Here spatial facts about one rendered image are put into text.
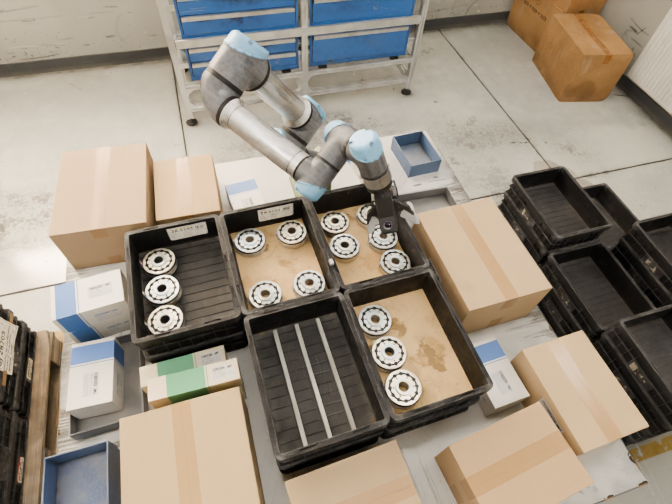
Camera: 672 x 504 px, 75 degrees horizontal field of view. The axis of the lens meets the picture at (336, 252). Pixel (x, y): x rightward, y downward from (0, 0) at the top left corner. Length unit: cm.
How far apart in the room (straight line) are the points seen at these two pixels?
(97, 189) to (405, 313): 114
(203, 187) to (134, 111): 198
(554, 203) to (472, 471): 152
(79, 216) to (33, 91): 248
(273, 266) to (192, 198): 41
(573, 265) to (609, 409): 103
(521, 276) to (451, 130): 207
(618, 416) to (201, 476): 111
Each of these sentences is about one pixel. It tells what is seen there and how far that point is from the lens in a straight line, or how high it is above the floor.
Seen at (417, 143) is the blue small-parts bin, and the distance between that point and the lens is 215.
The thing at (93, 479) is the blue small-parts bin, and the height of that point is 77.
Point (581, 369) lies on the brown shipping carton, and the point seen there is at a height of 86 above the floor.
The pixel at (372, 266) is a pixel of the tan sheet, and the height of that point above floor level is 83.
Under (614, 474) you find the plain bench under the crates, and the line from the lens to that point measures 164.
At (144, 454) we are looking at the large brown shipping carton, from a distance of 125.
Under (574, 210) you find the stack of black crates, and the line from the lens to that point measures 246.
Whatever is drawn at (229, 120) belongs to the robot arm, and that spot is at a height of 128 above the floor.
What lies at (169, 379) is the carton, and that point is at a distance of 130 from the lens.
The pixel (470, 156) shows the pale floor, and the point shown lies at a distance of 328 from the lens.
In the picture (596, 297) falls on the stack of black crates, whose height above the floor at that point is 38.
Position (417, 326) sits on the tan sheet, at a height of 83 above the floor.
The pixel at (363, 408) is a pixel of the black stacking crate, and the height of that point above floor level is 83.
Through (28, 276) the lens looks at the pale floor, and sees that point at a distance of 285.
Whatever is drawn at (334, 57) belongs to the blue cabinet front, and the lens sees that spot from 332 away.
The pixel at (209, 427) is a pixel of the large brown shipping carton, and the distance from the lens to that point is 122.
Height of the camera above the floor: 206
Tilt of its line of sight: 55 degrees down
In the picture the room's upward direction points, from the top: 5 degrees clockwise
